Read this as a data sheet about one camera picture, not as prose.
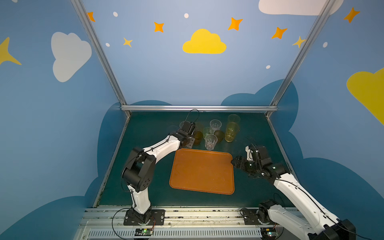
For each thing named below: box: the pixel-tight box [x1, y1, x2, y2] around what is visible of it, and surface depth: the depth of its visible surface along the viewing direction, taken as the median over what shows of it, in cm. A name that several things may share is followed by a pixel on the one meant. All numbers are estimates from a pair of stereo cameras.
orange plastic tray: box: [169, 148, 235, 195], surface depth 91 cm
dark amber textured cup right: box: [214, 130, 225, 143], surface depth 105 cm
